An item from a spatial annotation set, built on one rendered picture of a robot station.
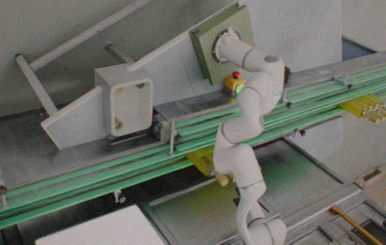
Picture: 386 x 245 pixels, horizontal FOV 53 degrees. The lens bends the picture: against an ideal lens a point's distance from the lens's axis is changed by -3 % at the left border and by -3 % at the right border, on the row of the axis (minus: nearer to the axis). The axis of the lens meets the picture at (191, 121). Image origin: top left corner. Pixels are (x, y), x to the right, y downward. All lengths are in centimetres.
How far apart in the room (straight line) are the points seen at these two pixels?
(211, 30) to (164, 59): 22
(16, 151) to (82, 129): 50
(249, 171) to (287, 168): 77
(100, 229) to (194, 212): 37
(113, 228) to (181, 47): 76
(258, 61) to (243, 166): 45
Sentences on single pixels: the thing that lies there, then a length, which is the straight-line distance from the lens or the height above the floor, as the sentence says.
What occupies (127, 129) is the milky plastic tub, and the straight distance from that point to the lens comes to 159.
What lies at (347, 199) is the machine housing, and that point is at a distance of 190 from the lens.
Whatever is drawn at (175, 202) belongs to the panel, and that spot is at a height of 105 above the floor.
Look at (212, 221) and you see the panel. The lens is 158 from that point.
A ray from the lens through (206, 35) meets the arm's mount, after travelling 160.
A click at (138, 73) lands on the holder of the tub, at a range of 156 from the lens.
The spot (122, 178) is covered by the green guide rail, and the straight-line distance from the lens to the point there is 160.
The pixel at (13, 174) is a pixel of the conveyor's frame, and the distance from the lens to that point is 154.
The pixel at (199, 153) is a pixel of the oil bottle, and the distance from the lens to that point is 165.
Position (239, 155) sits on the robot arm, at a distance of 121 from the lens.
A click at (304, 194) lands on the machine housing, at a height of 126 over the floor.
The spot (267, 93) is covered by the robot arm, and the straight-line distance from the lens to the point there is 140.
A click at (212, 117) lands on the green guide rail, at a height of 91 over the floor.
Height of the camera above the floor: 203
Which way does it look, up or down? 43 degrees down
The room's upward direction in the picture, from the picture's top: 132 degrees clockwise
